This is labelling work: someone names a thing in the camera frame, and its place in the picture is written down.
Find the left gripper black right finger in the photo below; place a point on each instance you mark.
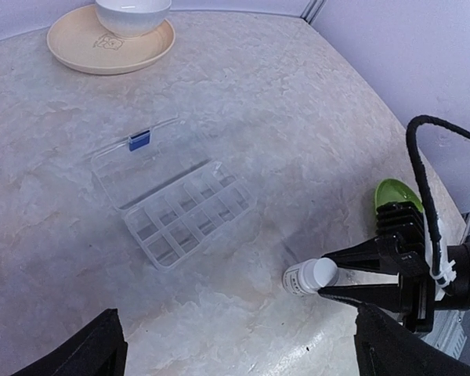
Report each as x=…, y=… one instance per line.
x=384, y=347

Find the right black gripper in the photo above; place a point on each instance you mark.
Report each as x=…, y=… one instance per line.
x=412, y=297

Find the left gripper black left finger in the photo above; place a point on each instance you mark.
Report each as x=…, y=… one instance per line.
x=99, y=348

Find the small white pill bottle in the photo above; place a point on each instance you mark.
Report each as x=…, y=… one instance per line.
x=308, y=277

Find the clear plastic pill organizer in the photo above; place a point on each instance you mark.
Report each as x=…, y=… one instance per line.
x=172, y=195

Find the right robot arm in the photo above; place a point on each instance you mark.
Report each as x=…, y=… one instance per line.
x=459, y=298

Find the green round plate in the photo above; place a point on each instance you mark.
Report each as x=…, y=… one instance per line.
x=393, y=190

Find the beige round plate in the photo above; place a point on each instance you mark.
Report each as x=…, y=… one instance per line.
x=79, y=41

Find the white ceramic bowl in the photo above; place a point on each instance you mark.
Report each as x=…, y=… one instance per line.
x=132, y=18

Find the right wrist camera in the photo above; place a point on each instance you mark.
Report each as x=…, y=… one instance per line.
x=402, y=222

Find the right aluminium frame post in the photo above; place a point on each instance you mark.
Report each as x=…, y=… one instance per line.
x=312, y=10

